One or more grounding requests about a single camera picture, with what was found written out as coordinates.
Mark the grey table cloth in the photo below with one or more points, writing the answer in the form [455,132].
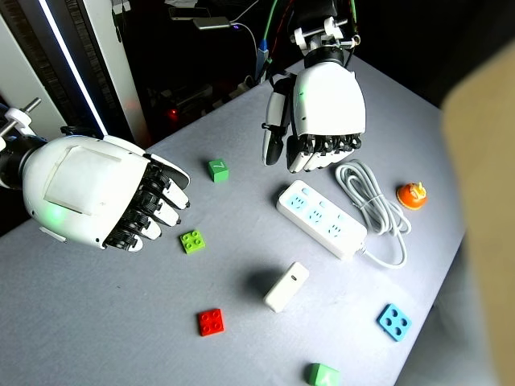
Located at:
[100,321]

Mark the blue square four-hole block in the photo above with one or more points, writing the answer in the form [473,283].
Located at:
[393,323]

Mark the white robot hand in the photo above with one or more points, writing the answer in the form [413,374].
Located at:
[80,189]
[330,104]

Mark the white frame with light strip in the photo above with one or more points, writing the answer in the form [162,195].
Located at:
[120,92]

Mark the green cube with white seven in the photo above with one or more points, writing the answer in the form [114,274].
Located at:
[219,173]

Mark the lime green toy brick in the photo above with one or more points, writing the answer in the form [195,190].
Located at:
[192,242]

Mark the white charger block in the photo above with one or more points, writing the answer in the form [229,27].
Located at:
[285,287]

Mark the tan cardboard box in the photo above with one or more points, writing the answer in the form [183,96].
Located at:
[491,201]

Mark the orange toy fruit half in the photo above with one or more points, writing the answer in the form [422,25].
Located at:
[410,201]

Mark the green rounded toy block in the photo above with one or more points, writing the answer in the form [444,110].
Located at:
[320,376]

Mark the white power strip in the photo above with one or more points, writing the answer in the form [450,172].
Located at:
[322,225]

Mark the silver flat device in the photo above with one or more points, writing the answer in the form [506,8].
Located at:
[211,23]

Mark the dark phone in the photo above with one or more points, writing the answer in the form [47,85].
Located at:
[189,13]

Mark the red toy brick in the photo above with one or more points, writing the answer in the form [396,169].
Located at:
[211,322]

